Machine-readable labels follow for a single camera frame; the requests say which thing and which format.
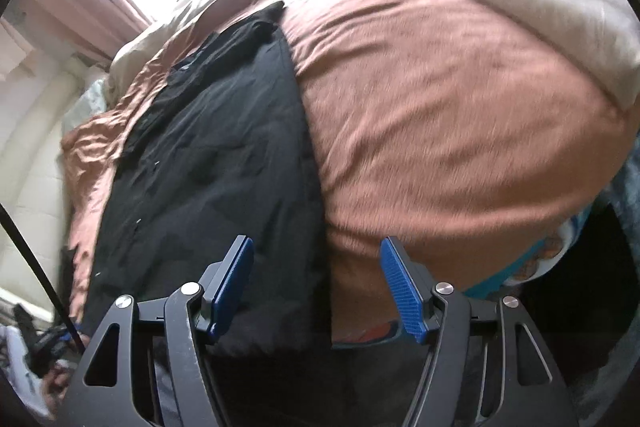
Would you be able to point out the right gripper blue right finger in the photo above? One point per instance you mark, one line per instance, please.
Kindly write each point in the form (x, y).
(420, 310)

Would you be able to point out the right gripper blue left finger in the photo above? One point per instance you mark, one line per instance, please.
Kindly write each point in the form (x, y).
(223, 284)

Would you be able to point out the black garment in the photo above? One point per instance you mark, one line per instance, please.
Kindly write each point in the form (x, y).
(224, 150)

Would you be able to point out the left hand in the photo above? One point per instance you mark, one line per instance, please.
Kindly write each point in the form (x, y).
(54, 386)

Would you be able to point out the brown fuzzy blanket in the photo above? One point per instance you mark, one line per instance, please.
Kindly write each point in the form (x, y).
(445, 123)

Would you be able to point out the pink curtain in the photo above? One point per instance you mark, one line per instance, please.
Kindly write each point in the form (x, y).
(98, 28)

